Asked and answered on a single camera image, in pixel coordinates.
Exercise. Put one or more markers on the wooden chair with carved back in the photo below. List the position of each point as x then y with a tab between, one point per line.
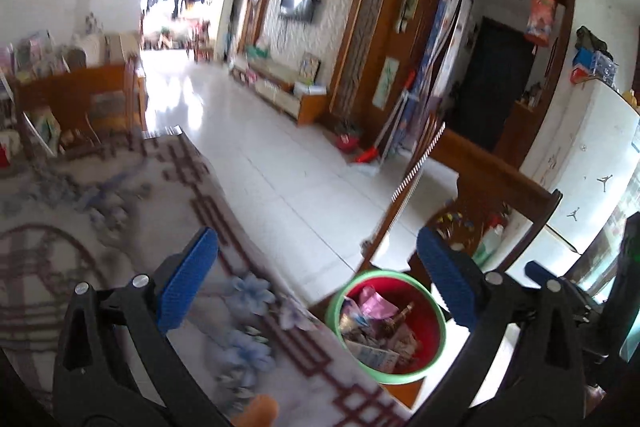
75	102

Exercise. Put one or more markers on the pink packaging bag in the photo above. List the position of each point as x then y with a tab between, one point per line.
376	304

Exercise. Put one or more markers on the white book rack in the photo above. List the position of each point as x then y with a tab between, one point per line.
30	72

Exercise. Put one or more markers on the red bag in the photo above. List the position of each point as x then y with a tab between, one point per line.
4	155

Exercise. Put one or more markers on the clear storage box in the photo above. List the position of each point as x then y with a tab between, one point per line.
602	69

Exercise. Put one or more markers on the wooden television cabinet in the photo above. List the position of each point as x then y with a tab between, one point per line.
280	89

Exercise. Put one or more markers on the red broom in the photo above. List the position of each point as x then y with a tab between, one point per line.
387	127

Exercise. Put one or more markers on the blue printed board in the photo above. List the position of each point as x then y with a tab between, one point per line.
440	57

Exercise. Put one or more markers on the wooden chair with beaded edge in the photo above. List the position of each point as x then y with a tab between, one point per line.
492	202

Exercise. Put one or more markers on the geometric pattern picture frame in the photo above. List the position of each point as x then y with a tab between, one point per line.
309	68

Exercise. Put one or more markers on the small scroll painting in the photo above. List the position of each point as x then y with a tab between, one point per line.
386	82

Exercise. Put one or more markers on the white refrigerator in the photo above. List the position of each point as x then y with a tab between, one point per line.
595	157

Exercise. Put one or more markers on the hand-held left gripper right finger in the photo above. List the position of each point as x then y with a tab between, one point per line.
445	277

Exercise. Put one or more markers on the dark door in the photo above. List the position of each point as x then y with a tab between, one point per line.
500	92

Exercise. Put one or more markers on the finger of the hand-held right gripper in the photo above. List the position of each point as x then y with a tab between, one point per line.
542	271

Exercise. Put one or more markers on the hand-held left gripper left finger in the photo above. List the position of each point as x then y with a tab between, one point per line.
187	277

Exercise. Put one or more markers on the dark green bag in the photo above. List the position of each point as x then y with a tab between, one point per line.
592	39

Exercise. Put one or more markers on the white bottle with green cap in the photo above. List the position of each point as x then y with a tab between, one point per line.
487	244

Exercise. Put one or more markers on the red bin with green rim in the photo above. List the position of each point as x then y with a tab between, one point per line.
385	332

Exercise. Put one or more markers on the orange round object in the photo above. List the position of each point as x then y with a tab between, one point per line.
257	412

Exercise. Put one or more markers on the wall television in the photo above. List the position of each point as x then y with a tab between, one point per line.
297	4

